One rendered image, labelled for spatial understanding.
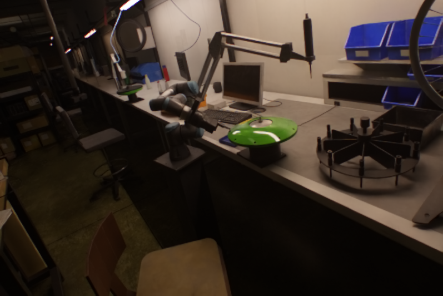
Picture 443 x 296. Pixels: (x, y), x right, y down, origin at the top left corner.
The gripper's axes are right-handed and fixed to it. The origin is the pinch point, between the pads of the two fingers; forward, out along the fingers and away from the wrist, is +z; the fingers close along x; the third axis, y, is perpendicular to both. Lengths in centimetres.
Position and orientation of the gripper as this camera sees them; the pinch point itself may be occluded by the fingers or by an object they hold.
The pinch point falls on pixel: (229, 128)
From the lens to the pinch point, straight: 118.7
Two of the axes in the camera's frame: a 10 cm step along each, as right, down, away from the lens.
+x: -1.6, 3.8, -9.1
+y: -4.1, 8.2, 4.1
